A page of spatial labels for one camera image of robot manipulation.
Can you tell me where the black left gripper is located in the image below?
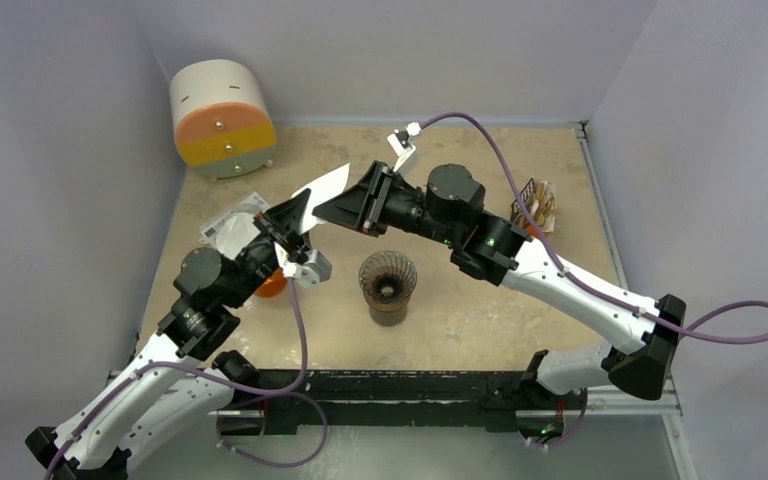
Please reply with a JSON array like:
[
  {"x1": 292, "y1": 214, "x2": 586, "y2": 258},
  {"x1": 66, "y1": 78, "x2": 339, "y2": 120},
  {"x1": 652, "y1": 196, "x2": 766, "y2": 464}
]
[{"x1": 224, "y1": 187, "x2": 314, "y2": 308}]

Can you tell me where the clear plastic filter packet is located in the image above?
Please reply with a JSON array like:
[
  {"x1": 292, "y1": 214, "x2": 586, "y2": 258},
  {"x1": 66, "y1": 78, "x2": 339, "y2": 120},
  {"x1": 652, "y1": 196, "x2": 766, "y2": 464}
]
[{"x1": 199, "y1": 192, "x2": 270, "y2": 244}]

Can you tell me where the orange glass carafe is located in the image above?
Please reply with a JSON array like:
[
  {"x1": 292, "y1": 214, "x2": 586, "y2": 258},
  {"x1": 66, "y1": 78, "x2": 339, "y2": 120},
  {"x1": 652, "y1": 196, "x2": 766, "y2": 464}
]
[{"x1": 254, "y1": 269, "x2": 287, "y2": 298}]

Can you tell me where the grey glass carafe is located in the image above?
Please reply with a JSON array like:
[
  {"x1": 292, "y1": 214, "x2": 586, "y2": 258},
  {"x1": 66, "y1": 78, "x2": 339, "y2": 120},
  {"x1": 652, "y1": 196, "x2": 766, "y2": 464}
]
[{"x1": 370, "y1": 308, "x2": 408, "y2": 327}]

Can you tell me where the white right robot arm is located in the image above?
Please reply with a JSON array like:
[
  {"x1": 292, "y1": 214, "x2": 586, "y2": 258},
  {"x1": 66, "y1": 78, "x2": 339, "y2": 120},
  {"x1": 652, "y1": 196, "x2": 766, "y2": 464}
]
[{"x1": 313, "y1": 161, "x2": 686, "y2": 407}]

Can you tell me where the orange coffee filter box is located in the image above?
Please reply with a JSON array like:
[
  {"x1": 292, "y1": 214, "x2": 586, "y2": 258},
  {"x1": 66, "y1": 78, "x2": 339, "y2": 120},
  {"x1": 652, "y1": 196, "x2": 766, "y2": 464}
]
[{"x1": 510, "y1": 178, "x2": 557, "y2": 236}]

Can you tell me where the white round drawer cabinet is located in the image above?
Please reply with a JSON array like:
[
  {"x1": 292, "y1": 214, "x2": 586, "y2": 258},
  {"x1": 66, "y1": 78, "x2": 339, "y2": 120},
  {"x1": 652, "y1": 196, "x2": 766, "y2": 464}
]
[{"x1": 169, "y1": 59, "x2": 277, "y2": 179}]

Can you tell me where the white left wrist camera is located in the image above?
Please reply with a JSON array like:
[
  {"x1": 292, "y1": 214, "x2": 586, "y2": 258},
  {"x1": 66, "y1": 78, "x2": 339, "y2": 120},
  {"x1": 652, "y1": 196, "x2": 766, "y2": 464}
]
[{"x1": 275, "y1": 246, "x2": 332, "y2": 288}]

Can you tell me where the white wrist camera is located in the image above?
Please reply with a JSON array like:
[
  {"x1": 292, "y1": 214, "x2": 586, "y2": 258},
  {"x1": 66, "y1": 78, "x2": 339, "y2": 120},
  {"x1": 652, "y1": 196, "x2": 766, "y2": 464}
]
[
  {"x1": 275, "y1": 246, "x2": 332, "y2": 288},
  {"x1": 387, "y1": 122, "x2": 422, "y2": 175}
]

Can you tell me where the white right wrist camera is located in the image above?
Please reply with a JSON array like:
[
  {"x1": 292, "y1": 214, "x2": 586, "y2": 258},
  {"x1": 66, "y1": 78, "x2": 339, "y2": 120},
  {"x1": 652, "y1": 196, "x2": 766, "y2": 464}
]
[{"x1": 387, "y1": 122, "x2": 422, "y2": 175}]

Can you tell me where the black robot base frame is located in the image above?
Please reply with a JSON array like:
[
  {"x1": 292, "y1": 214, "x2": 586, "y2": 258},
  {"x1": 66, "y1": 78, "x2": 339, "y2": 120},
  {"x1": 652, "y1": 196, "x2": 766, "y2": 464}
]
[{"x1": 229, "y1": 369, "x2": 588, "y2": 443}]

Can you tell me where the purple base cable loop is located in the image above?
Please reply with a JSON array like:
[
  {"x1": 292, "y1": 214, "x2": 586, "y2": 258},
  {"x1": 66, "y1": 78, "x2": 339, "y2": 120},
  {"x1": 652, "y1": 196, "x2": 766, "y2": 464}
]
[{"x1": 215, "y1": 390, "x2": 330, "y2": 468}]

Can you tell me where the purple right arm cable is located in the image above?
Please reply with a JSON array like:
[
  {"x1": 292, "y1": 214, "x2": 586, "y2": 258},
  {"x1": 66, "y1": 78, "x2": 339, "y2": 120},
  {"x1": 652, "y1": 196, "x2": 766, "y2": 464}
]
[{"x1": 420, "y1": 112, "x2": 768, "y2": 346}]

